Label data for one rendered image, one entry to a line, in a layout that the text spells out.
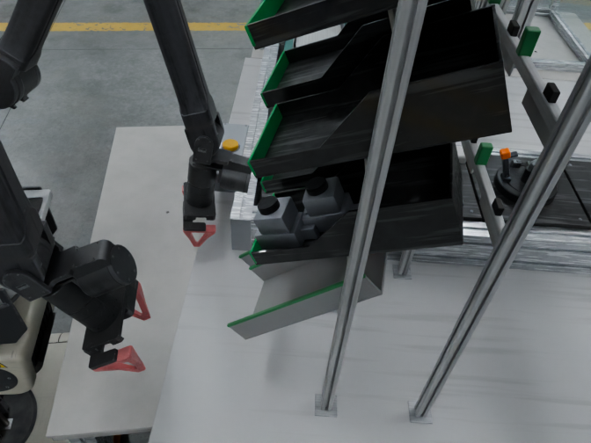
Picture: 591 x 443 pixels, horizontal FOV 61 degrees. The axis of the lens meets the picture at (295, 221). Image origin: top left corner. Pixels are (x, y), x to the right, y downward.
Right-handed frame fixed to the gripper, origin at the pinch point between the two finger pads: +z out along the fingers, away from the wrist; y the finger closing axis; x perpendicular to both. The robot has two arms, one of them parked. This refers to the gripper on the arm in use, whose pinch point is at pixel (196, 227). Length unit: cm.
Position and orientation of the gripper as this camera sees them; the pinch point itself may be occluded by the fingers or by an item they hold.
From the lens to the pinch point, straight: 115.6
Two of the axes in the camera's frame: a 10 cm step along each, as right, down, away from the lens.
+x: -9.6, -0.2, -2.7
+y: -1.7, -7.3, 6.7
